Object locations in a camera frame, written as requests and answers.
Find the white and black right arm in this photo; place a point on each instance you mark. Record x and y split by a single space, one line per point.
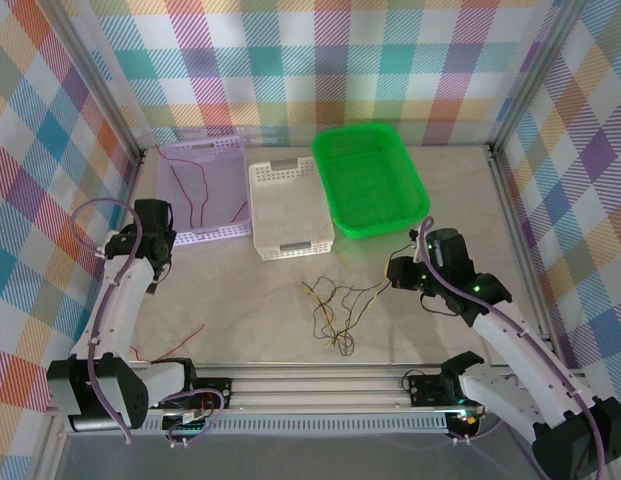
510 330

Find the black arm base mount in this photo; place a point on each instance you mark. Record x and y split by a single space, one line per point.
215 387
425 390

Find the purple perforated plastic basket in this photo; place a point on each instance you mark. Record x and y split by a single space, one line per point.
220 175

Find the aluminium side rail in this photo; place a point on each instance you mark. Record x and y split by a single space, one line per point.
520 235

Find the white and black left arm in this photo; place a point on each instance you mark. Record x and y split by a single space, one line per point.
115 310

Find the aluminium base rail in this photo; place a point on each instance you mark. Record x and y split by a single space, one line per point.
315 387

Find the green mesh plastic basket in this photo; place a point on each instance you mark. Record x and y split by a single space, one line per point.
370 185

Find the aluminium frame post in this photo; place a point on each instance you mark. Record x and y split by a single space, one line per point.
90 75
535 75

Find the white perforated plastic basket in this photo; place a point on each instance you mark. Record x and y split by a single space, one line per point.
290 210

